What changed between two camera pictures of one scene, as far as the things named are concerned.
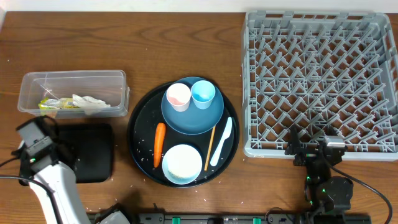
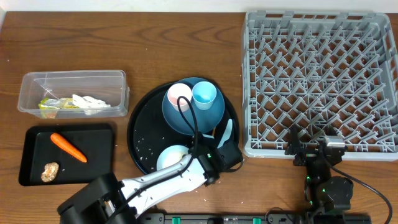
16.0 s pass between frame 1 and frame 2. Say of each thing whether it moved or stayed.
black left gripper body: moved
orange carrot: moved
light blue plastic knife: stayed
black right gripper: stayed
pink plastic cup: stayed
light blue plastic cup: stayed
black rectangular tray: stayed
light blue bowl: moved
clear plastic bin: stayed
